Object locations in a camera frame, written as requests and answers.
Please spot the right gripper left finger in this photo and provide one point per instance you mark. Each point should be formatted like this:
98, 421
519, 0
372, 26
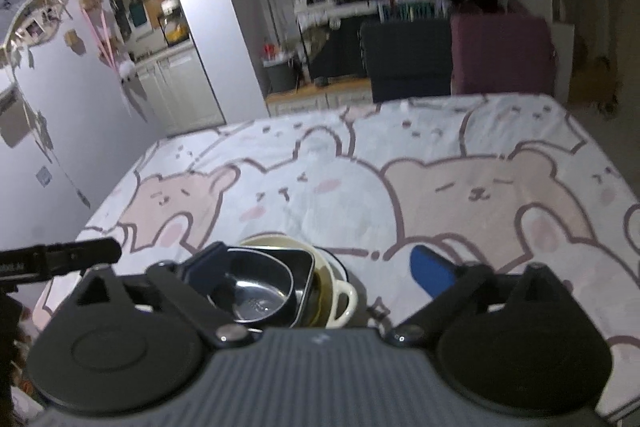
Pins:
185, 287

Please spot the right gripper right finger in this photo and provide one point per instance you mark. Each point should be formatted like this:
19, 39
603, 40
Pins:
454, 289

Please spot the small round steel bowl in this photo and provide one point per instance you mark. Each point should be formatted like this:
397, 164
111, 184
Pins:
252, 287

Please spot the steel rectangular tray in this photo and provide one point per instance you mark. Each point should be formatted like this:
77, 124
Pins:
302, 267

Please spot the cream two-handled bowl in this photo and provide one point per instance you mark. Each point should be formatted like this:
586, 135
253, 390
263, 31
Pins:
333, 302

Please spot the cartoon bear tablecloth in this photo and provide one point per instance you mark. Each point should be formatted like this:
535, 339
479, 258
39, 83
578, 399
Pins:
505, 179

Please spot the white kitchen cabinet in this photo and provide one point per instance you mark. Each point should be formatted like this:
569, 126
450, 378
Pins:
178, 90

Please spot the grey trash bin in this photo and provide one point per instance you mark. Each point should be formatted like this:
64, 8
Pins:
282, 74

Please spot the dark blue cushion chair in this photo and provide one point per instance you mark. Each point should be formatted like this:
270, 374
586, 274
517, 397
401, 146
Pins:
407, 59

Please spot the maroon cushion chair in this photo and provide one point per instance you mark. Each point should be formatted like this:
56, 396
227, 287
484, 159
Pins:
501, 53

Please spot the black have a nice day cabinet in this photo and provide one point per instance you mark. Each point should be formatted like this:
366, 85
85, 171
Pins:
336, 52

